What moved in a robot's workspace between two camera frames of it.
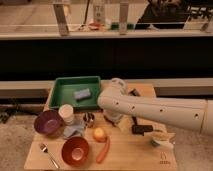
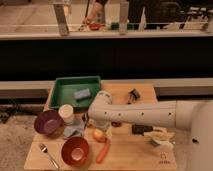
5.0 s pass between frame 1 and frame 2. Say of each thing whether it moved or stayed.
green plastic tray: stayed
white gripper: moved
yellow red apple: stayed
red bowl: stayed
